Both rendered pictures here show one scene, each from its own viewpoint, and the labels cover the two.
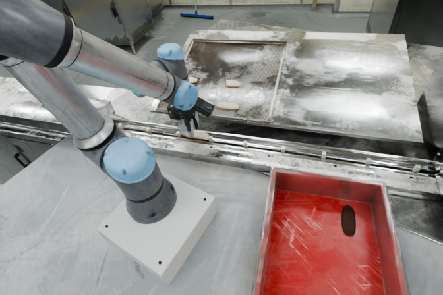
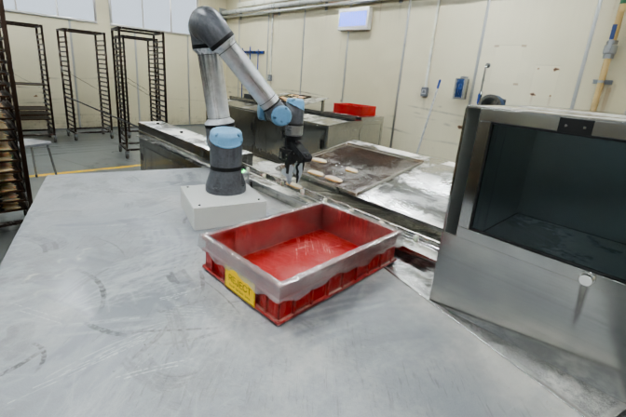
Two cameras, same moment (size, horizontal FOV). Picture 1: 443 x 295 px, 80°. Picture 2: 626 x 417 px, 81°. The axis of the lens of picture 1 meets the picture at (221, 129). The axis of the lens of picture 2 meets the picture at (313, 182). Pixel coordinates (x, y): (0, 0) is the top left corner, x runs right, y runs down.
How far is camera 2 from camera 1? 0.88 m
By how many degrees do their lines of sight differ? 33
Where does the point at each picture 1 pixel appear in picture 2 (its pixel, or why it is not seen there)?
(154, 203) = (223, 177)
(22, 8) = (215, 19)
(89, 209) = not seen: hidden behind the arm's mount
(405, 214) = (414, 276)
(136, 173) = (223, 140)
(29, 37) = (210, 30)
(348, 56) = not seen: hidden behind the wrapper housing
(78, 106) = (218, 94)
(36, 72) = (209, 62)
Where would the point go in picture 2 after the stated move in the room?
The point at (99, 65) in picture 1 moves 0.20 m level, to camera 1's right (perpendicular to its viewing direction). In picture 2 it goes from (235, 60) to (287, 63)
